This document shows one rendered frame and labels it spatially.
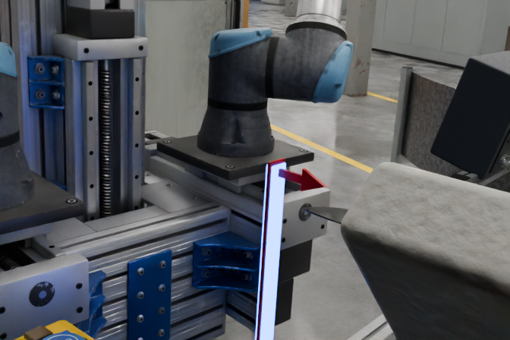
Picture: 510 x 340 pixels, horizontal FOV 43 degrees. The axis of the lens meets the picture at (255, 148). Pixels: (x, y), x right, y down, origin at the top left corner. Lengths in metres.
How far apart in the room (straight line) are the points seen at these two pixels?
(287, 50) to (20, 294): 0.61
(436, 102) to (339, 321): 1.01
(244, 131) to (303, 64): 0.16
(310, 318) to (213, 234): 1.59
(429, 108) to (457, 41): 7.74
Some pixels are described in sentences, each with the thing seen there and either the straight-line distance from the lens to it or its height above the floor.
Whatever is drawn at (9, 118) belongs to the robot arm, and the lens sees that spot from 0.95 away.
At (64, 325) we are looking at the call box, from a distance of 0.61.
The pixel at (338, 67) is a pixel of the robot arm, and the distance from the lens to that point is 1.15.
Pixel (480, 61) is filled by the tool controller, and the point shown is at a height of 1.25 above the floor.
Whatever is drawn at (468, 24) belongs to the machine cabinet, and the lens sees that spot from 10.48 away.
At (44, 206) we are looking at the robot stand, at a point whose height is 1.04.
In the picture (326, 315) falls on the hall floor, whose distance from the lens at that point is 2.78.
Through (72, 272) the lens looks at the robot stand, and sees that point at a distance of 0.90.
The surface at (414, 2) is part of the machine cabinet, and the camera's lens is 11.28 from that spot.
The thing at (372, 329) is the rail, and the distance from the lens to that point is 1.04.
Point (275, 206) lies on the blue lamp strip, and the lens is 0.68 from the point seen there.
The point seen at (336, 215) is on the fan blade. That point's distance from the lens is 0.55.
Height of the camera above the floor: 1.38
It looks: 16 degrees down
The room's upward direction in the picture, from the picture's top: 3 degrees clockwise
